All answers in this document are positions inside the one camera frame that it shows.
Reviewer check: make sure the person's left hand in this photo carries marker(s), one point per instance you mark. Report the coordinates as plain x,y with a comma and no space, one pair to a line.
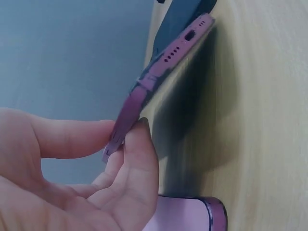
60,199

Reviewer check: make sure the dark blue flat object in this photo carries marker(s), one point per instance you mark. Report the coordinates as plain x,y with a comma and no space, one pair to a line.
170,29

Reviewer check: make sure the pink phone frame with port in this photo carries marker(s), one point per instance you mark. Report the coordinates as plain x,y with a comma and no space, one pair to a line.
158,67

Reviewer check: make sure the pink phone with dark edge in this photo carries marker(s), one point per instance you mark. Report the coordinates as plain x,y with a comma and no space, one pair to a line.
187,214

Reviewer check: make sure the person's left fingers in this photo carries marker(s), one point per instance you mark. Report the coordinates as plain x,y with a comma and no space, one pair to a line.
142,166

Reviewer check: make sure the person's left thumb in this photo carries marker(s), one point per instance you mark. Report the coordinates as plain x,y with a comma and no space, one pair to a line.
72,139

